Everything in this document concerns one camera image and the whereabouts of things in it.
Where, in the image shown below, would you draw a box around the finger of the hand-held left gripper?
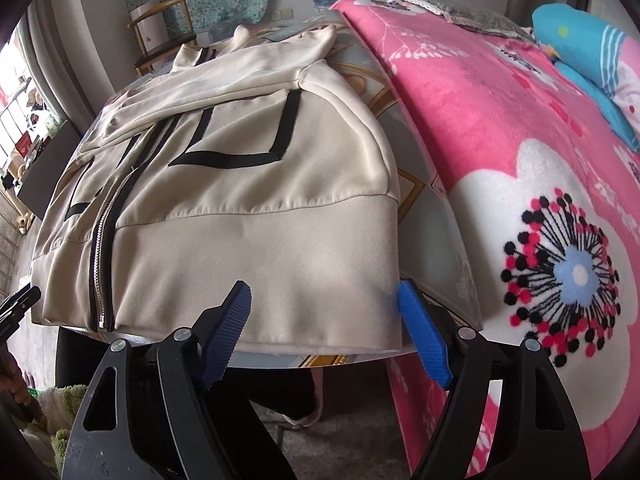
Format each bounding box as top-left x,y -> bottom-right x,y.
0,285 -> 42,333

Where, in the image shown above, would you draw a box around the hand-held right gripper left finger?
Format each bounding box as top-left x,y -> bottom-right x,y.
60,280 -> 262,480

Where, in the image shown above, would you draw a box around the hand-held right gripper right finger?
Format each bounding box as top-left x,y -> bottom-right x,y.
396,278 -> 594,480

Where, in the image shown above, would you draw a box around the cream zip jacket black trim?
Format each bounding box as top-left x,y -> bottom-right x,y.
30,25 -> 403,353

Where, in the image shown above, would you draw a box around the person's left hand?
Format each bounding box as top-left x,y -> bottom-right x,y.
0,360 -> 32,413

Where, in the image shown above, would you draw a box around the black pants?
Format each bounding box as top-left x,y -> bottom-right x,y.
55,327 -> 321,421

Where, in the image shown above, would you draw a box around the green white fleece garment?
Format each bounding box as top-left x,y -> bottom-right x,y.
22,385 -> 86,476

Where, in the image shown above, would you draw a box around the dark grey cabinet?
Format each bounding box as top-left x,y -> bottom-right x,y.
17,120 -> 83,221

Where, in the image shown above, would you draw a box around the pink floral blanket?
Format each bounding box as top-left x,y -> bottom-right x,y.
327,0 -> 640,480

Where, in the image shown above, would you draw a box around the grey curtain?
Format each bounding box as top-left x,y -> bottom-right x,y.
25,0 -> 101,116

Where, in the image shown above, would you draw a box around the wooden chair dark seat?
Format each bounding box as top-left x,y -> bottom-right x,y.
129,0 -> 198,73

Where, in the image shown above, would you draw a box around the grey lace cloth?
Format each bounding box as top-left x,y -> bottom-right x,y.
395,0 -> 536,43

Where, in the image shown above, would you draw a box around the blue striped pillow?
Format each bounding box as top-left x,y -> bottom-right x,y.
530,2 -> 640,151

